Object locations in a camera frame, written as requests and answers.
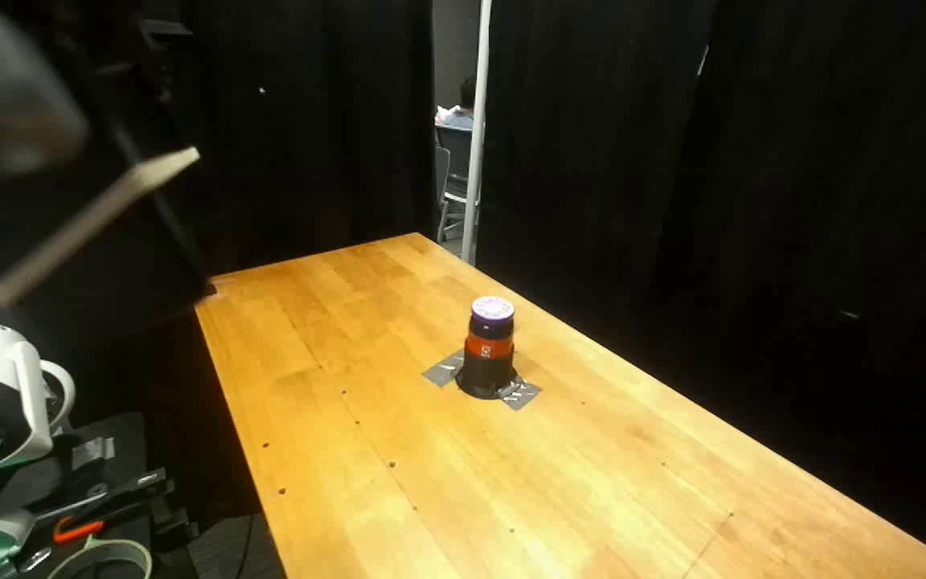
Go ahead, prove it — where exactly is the orange rubber band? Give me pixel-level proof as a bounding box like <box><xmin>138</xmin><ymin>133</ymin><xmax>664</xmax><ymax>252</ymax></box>
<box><xmin>463</xmin><ymin>331</ymin><xmax>518</xmax><ymax>364</ymax></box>

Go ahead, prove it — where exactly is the dark upside-down cup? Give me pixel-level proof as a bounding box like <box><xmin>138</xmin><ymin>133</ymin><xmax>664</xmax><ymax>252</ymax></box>
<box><xmin>453</xmin><ymin>296</ymin><xmax>520</xmax><ymax>403</ymax></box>

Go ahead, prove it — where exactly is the metal shelf rack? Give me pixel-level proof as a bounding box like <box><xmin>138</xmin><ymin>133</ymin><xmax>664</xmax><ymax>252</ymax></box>
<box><xmin>434</xmin><ymin>99</ymin><xmax>480</xmax><ymax>248</ymax></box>

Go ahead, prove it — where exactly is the black curtain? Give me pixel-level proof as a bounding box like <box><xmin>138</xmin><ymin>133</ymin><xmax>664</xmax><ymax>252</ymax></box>
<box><xmin>177</xmin><ymin>0</ymin><xmax>438</xmax><ymax>278</ymax></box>
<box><xmin>480</xmin><ymin>0</ymin><xmax>926</xmax><ymax>523</ymax></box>

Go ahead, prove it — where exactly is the black bag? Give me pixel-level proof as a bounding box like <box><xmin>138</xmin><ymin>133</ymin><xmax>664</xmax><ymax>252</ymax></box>
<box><xmin>187</xmin><ymin>510</ymin><xmax>286</xmax><ymax>579</ymax></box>

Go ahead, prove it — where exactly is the black box with grey tape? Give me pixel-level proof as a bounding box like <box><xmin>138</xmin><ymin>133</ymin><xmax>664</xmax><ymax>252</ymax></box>
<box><xmin>48</xmin><ymin>413</ymin><xmax>154</xmax><ymax>519</ymax></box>

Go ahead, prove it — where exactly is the green masking tape roll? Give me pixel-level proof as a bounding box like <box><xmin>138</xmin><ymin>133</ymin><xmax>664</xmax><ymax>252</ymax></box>
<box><xmin>48</xmin><ymin>534</ymin><xmax>158</xmax><ymax>579</ymax></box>

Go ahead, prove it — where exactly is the person in grey shirt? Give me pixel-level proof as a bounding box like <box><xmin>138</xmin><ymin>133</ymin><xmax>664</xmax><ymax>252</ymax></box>
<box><xmin>0</xmin><ymin>0</ymin><xmax>93</xmax><ymax>185</ymax></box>

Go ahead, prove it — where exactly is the grey square base plate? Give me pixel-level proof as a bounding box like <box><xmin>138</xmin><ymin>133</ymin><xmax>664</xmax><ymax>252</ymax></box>
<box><xmin>420</xmin><ymin>346</ymin><xmax>543</xmax><ymax>414</ymax></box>

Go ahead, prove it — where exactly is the black camera tripod stand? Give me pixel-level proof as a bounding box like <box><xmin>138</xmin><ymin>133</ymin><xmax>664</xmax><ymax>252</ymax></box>
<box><xmin>106</xmin><ymin>61</ymin><xmax>219</xmax><ymax>302</ymax></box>

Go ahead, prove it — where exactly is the orange handled black clamp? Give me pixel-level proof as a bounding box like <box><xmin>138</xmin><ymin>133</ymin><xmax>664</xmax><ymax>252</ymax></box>
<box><xmin>15</xmin><ymin>475</ymin><xmax>174</xmax><ymax>567</ymax></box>

